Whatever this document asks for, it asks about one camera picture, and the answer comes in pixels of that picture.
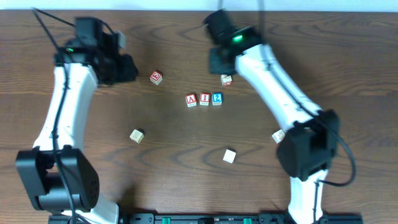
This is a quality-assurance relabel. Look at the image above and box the right black cable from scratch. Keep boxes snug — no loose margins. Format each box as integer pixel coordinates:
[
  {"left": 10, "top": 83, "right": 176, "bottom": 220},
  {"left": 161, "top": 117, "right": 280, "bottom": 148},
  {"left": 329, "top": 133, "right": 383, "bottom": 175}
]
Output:
[{"left": 217, "top": 0, "right": 358, "bottom": 224}]

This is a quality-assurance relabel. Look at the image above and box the yellow number 2 block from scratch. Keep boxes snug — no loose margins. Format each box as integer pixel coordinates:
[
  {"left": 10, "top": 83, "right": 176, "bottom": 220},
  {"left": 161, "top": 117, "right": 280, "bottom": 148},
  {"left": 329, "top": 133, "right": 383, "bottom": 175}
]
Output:
[{"left": 129, "top": 129, "right": 144, "bottom": 144}]

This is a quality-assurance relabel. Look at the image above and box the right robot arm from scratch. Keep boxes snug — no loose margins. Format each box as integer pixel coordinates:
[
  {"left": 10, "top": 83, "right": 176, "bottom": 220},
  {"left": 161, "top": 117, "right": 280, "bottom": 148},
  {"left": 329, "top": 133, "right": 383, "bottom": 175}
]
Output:
[{"left": 203, "top": 9, "right": 339, "bottom": 223}]

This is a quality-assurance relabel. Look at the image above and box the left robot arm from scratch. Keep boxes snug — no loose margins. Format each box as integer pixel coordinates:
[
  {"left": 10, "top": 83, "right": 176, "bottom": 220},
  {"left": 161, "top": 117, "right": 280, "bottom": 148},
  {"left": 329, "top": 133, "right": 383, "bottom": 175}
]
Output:
[{"left": 16, "top": 17, "right": 138, "bottom": 223}]

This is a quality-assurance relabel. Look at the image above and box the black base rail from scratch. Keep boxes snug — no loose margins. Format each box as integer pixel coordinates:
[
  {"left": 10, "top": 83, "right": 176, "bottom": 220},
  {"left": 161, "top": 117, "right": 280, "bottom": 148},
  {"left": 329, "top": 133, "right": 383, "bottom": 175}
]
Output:
[{"left": 48, "top": 213, "right": 363, "bottom": 224}]

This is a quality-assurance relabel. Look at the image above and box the plain white top block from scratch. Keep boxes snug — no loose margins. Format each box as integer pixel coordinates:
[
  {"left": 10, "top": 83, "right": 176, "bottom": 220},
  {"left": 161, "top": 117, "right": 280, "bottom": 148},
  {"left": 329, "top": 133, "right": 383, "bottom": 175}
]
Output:
[{"left": 223, "top": 149, "right": 236, "bottom": 164}]

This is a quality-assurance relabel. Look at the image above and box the red letter I block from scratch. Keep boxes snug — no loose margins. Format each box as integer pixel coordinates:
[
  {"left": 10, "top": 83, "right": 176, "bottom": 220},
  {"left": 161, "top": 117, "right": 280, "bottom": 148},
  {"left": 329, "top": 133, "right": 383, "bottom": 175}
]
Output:
[{"left": 200, "top": 93, "right": 210, "bottom": 106}]

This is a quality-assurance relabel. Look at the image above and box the black cable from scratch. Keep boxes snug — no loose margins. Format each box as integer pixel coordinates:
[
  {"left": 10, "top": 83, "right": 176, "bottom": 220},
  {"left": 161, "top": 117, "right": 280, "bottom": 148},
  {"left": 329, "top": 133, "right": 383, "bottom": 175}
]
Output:
[
  {"left": 30, "top": 7, "right": 121, "bottom": 224},
  {"left": 217, "top": 0, "right": 358, "bottom": 224}
]

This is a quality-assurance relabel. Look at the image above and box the white block red bottom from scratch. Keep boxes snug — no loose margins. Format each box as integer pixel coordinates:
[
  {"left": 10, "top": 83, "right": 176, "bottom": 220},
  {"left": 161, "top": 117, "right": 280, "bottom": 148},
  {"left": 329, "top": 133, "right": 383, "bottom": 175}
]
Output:
[{"left": 220, "top": 75, "right": 233, "bottom": 86}]

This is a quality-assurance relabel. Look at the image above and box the left black cable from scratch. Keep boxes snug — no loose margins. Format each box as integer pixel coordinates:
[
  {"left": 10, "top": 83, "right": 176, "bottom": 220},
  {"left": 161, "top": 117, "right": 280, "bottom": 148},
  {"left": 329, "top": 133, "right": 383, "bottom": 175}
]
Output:
[{"left": 30, "top": 7, "right": 121, "bottom": 224}]

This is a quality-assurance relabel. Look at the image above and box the red letter A block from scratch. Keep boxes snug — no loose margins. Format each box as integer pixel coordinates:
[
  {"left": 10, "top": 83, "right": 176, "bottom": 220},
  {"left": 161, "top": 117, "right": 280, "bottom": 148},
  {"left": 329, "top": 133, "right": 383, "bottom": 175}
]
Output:
[{"left": 185, "top": 93, "right": 197, "bottom": 108}]

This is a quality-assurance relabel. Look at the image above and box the blue number 2 block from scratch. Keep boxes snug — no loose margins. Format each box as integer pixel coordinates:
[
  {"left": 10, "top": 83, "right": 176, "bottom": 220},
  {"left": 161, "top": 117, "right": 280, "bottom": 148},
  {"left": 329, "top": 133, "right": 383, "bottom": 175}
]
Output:
[{"left": 211, "top": 93, "right": 223, "bottom": 106}]

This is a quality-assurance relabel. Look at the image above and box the white turtle picture block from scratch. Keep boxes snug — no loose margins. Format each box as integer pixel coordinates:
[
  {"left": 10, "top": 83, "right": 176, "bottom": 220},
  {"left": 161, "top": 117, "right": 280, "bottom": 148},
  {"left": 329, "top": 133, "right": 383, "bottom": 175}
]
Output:
[{"left": 272, "top": 129, "right": 285, "bottom": 144}]

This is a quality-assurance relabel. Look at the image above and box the red letter E block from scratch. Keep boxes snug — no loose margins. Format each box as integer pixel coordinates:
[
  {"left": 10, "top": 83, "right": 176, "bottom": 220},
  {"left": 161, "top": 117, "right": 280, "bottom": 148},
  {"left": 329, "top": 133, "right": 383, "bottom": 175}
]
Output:
[{"left": 150, "top": 71, "right": 163, "bottom": 85}]

